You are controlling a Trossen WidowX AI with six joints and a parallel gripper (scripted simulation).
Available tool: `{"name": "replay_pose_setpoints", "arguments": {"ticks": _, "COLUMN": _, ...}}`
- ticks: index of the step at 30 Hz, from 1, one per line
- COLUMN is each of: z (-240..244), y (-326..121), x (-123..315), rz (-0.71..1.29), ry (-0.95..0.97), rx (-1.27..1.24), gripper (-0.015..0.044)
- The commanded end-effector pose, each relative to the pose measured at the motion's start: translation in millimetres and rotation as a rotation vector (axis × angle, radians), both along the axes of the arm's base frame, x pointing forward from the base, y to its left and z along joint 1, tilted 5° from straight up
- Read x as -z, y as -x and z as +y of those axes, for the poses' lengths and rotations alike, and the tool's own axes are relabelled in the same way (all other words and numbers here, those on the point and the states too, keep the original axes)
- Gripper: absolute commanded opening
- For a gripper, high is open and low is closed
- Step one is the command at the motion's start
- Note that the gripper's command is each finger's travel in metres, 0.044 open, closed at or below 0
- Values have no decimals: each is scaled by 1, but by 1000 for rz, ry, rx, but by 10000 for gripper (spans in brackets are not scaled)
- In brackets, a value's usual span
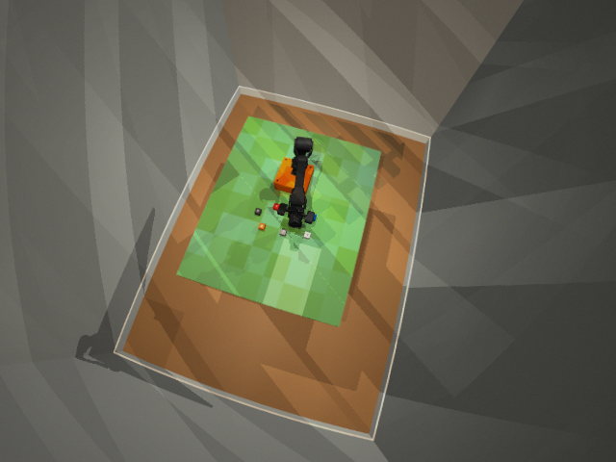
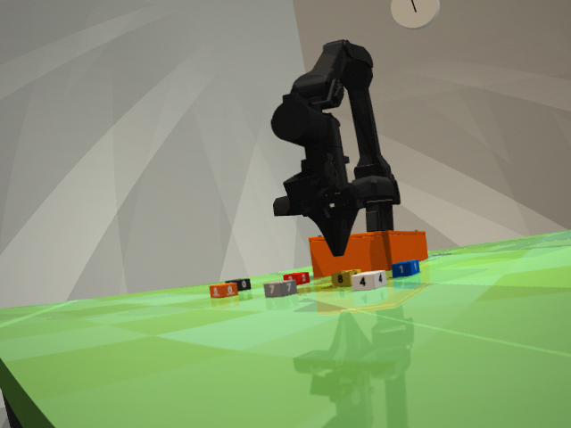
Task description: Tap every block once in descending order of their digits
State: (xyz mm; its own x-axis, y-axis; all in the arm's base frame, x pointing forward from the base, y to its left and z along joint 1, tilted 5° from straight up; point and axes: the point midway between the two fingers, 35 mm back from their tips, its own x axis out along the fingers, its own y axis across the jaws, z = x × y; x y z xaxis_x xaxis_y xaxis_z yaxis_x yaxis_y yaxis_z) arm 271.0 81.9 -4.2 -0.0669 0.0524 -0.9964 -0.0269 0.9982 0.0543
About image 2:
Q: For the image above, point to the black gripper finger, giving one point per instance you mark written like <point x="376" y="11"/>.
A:
<point x="326" y="225"/>
<point x="343" y="217"/>

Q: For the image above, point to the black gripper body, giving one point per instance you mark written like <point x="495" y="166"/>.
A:
<point x="348" y="194"/>

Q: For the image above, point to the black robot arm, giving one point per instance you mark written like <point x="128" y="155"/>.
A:
<point x="300" y="120"/>

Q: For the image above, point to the blue block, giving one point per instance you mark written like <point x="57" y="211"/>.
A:
<point x="405" y="268"/>

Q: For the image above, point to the yellow block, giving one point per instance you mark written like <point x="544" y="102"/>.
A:
<point x="344" y="277"/>

